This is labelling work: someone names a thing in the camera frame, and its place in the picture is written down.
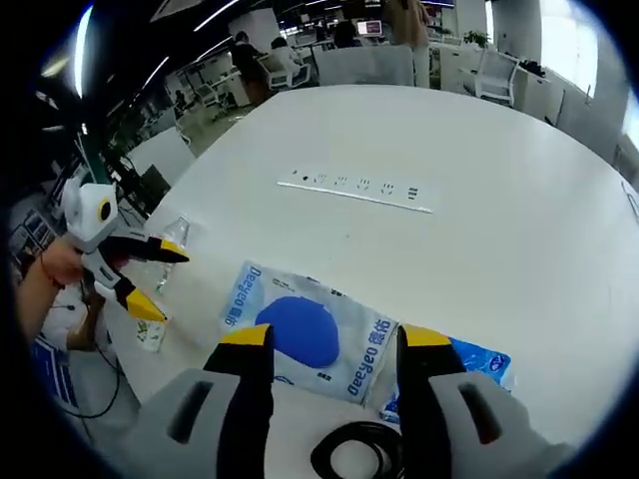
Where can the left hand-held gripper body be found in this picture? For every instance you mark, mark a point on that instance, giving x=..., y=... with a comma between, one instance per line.
x=92, y=209

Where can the white desk partition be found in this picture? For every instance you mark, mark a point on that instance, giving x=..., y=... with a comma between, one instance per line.
x=364, y=67

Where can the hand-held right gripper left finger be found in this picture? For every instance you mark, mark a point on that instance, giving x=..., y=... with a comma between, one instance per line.
x=244, y=399

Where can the package with blue disc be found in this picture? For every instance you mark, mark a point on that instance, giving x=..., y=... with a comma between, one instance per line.
x=299, y=329

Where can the white paper cup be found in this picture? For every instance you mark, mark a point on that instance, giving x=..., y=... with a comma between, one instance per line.
x=150, y=334

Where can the white mesh office chair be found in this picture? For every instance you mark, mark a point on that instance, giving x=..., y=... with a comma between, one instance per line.
x=496, y=75
x=289, y=72

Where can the potted green plant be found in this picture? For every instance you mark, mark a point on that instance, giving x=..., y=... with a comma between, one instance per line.
x=477, y=39

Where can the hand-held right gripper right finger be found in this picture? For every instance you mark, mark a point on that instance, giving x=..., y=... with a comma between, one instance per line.
x=424, y=399

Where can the black bag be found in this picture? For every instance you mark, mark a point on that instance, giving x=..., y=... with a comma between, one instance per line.
x=534, y=67

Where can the clear plastic water bottle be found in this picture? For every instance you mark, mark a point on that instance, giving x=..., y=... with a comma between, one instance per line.
x=177, y=232

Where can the person's left hand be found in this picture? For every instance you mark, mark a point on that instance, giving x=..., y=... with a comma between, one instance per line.
x=67, y=262

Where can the blue tissue pack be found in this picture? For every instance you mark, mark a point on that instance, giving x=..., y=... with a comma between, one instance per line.
x=479, y=361

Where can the white table socket strip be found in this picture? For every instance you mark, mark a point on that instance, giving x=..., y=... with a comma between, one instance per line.
x=359, y=187

